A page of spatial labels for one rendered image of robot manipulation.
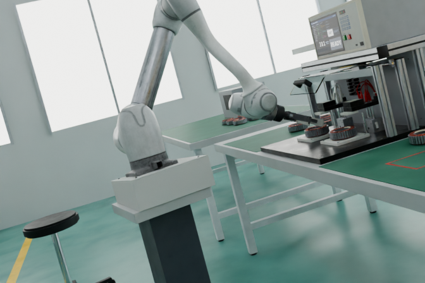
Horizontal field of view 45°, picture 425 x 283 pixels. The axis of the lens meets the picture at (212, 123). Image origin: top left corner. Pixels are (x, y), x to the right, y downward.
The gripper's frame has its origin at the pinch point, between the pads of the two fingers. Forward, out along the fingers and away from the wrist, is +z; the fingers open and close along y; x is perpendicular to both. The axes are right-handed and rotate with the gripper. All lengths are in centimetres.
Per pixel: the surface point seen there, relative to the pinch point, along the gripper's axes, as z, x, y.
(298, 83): -23.6, 11.2, 28.6
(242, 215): 8, -60, -90
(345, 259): 55, -66, -39
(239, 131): 7, -7, -133
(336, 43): -3.6, 34.8, 12.3
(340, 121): 12.3, 3.3, 1.0
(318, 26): -8.3, 43.6, -0.4
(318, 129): 0.4, -3.2, 5.1
